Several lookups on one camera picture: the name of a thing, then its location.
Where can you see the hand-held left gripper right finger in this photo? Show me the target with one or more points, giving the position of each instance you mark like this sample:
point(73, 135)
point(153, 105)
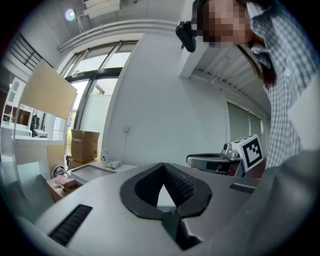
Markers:
point(225, 212)

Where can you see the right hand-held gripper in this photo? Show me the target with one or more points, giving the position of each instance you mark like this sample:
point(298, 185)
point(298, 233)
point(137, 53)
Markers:
point(252, 152)

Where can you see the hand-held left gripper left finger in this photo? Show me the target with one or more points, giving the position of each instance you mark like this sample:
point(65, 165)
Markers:
point(100, 200)

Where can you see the grey rectangular tray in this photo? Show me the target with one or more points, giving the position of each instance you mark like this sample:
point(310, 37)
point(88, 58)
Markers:
point(90, 172)

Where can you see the white wet wipes packet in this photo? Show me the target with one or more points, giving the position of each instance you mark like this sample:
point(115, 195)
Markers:
point(114, 164)

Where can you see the white bottle with cartoon print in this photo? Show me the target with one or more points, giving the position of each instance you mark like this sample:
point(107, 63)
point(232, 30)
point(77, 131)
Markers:
point(105, 156)

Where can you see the low cardboard box with bags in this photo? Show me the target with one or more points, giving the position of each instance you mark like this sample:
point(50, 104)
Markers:
point(53, 192)

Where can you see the white round bucket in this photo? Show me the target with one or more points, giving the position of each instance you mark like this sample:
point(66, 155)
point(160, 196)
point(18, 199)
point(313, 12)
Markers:
point(57, 172)

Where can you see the grey roller blind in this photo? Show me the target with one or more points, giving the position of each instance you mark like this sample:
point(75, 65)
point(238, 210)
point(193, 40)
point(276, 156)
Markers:
point(237, 125)

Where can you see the large open cardboard box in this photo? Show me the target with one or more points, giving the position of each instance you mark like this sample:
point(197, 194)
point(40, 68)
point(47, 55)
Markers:
point(83, 146)

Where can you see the light brown panel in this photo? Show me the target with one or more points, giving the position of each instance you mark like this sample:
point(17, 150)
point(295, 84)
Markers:
point(56, 157)

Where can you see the white shelf unit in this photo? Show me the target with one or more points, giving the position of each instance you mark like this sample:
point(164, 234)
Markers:
point(30, 152)

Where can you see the light wooden board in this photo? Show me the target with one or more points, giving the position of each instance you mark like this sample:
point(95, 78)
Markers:
point(47, 92)

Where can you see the person in checked shirt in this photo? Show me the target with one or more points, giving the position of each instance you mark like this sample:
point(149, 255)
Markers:
point(287, 57)

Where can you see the person's head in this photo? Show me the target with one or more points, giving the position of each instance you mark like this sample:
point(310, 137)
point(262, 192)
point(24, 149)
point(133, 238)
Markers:
point(225, 22)

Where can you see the white ceiling pipes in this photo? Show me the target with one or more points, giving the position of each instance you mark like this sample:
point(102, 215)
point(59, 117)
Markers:
point(112, 28)

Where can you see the black metal railing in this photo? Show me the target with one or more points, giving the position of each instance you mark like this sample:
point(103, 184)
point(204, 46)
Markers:
point(36, 51)

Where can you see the round ceiling lamp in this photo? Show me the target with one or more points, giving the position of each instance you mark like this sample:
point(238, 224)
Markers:
point(70, 15)

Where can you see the silver right gripper camera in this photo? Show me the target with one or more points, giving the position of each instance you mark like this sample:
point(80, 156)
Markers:
point(228, 151)

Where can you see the white wall outlet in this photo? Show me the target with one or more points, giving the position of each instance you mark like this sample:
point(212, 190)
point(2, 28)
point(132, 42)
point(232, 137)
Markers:
point(126, 129)

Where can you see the black head-mounted camera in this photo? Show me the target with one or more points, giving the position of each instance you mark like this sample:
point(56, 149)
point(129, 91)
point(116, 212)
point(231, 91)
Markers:
point(186, 37)

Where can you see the window with dark frame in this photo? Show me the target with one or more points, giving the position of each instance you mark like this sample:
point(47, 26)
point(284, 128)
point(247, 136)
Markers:
point(95, 73)

